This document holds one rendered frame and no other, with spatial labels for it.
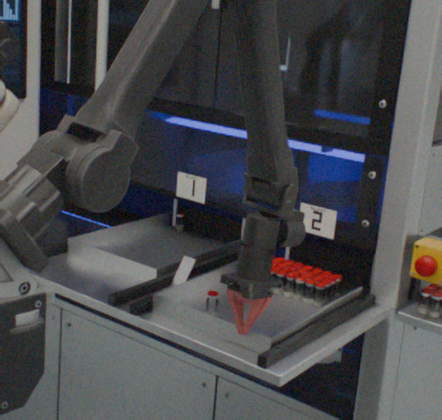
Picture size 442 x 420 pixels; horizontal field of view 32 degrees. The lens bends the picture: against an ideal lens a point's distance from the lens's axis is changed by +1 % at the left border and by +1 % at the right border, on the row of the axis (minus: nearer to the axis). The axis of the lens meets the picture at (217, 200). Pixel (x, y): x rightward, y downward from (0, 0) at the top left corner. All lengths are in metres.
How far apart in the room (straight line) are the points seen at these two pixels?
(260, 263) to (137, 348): 0.83
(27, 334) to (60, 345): 1.18
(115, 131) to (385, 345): 0.88
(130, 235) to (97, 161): 0.98
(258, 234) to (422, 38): 0.49
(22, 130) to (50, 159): 1.11
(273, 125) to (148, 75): 0.29
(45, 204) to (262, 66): 0.41
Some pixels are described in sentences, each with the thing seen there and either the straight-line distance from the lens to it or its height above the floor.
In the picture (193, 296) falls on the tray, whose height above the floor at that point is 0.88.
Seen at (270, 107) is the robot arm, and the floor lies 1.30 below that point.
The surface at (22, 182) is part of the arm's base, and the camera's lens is 0.87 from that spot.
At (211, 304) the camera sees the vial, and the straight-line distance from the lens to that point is 1.40.
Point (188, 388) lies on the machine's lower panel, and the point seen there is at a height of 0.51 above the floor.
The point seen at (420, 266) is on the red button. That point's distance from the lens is 1.48.
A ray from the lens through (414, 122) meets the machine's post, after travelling 1.48.
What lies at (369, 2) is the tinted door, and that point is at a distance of 1.53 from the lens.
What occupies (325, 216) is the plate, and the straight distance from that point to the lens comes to 1.58.
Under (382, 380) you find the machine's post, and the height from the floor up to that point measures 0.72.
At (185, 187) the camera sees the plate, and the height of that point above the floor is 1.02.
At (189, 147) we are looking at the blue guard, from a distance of 1.77.
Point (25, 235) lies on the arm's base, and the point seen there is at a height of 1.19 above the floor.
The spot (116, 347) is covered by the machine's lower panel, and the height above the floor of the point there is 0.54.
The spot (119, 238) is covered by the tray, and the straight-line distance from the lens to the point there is 1.82.
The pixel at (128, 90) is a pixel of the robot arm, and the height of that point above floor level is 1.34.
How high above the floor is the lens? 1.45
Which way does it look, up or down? 15 degrees down
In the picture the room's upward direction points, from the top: 5 degrees clockwise
